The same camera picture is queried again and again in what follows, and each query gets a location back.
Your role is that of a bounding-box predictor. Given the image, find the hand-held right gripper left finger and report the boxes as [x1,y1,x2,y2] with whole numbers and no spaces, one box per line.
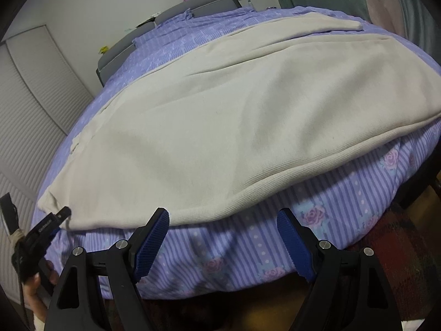
[45,207,170,331]

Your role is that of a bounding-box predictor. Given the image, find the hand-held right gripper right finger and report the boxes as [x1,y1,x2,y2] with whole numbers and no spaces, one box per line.
[276,208,404,331]

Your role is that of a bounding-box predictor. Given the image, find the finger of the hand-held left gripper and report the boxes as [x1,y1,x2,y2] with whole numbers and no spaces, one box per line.
[56,206,72,230]

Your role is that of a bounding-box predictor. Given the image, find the cream white pants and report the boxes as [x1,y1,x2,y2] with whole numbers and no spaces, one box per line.
[36,11,441,231]

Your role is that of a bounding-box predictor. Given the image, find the person's left hand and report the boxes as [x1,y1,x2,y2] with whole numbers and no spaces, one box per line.
[22,260,61,322]

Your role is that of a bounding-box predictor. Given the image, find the purple floral striped bedspread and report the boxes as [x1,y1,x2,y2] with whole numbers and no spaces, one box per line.
[29,5,441,300]

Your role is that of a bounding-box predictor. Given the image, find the white louvered closet door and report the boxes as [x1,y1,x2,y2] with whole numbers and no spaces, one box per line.
[0,24,95,283]

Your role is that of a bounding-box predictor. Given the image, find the dark plaid rug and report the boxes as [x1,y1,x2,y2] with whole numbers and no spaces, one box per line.
[341,202,441,319]

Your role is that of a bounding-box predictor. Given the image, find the grey padded headboard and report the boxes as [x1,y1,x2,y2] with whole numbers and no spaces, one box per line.
[96,0,243,87]

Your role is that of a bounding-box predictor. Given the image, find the pink curtain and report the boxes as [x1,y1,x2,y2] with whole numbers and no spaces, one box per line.
[356,0,441,54]

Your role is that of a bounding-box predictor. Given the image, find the black cable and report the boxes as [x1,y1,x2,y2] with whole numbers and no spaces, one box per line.
[18,279,34,323]

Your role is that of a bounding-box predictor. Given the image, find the dark bed frame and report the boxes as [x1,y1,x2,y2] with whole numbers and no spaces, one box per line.
[394,169,441,211]

